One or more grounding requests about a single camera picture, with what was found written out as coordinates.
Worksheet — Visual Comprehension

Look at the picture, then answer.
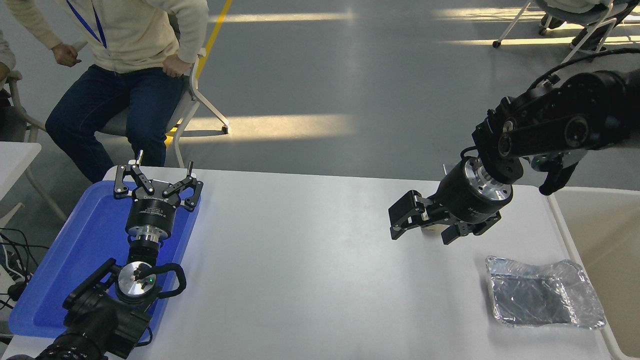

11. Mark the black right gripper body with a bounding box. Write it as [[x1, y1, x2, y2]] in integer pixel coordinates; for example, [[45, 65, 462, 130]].
[[431, 159, 503, 227]]

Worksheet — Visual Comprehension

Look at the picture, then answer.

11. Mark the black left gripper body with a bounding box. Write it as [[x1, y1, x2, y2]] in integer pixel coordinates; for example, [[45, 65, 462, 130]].
[[124, 179, 183, 237]]

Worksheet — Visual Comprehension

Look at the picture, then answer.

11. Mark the silver foil plate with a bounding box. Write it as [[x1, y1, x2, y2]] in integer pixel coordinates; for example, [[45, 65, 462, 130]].
[[485, 256, 607, 331]]

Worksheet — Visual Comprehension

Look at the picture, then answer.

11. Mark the person's left hand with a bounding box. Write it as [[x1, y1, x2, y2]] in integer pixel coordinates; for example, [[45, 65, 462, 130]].
[[163, 53, 193, 79]]

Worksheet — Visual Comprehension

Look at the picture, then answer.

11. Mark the person's right hand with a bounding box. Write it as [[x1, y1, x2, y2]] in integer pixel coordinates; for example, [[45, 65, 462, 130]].
[[51, 43, 83, 68]]

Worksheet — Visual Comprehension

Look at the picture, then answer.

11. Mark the blue plastic tray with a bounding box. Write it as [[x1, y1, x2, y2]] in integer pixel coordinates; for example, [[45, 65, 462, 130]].
[[8, 179, 202, 341]]

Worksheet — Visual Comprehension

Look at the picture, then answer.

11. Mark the small white table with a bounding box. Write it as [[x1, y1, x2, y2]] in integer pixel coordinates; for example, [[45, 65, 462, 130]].
[[0, 141, 69, 230]]

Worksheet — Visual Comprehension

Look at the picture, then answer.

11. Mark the large pale bin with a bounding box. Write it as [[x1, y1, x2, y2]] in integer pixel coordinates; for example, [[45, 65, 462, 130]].
[[546, 186, 640, 360]]

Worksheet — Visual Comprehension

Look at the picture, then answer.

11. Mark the white power strip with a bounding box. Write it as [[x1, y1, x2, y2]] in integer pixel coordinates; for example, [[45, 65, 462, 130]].
[[0, 247, 26, 297]]

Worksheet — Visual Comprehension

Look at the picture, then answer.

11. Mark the person at picture edge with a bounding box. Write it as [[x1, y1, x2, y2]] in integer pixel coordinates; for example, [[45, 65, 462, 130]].
[[0, 30, 27, 142]]

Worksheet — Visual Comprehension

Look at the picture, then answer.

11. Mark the white wheeled chair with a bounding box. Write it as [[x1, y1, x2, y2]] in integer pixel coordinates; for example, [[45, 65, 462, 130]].
[[492, 0, 640, 64]]

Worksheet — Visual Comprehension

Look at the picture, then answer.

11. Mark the distant seated person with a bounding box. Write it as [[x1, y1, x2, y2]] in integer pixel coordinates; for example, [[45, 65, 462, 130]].
[[537, 0, 640, 53]]

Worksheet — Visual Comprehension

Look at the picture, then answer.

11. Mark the white frame chair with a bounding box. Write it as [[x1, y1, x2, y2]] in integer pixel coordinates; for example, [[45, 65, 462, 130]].
[[97, 14, 232, 169]]

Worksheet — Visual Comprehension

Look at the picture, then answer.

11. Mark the blue lanyard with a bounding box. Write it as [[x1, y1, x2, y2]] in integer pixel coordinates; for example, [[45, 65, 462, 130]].
[[66, 0, 108, 50]]

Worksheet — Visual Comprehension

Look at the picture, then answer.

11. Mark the black cable with plug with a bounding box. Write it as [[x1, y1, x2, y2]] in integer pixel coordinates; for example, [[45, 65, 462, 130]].
[[0, 227, 41, 311]]

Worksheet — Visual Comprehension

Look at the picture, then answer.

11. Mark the pale frame chair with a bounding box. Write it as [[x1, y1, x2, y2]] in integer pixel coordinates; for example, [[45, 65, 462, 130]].
[[6, 70, 48, 143]]

